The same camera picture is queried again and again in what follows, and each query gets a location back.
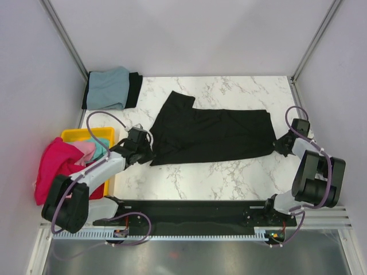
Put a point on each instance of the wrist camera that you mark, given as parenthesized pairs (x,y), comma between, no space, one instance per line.
(138,134)
(301,126)

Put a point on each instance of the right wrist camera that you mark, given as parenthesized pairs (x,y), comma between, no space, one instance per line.
(301,126)

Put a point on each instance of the left aluminium frame post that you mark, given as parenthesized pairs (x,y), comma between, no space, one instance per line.
(63,34)

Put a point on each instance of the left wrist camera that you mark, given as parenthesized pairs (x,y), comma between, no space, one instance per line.
(138,134)

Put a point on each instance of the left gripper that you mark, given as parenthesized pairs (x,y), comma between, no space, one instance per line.
(149,156)

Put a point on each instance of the folded black t-shirt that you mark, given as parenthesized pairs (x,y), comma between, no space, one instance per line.
(135,80)

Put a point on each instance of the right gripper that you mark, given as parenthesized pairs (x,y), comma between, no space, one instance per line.
(277,146)

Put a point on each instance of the folded light blue t-shirt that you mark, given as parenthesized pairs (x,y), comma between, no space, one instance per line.
(108,90)

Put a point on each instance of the right aluminium frame post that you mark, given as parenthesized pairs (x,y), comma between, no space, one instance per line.
(321,30)

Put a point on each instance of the yellow plastic bin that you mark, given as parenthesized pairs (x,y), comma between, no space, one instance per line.
(72,135)

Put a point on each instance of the teal t-shirt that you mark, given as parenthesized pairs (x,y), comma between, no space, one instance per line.
(100,148)

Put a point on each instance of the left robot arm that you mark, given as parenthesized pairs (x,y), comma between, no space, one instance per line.
(68,206)

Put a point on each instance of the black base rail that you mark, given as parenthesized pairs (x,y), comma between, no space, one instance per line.
(197,216)

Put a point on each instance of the aluminium frame post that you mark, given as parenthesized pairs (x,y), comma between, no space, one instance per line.
(321,30)
(63,34)

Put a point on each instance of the red t-shirt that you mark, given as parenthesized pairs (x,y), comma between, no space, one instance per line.
(98,193)

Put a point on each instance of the black t-shirt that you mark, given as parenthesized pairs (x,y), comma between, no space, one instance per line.
(135,80)
(183,134)

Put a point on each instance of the white cable duct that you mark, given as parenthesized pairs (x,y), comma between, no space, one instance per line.
(119,234)

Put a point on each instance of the magenta t-shirt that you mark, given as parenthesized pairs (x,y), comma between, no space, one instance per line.
(59,158)

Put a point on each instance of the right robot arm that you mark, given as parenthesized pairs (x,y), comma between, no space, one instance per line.
(318,180)

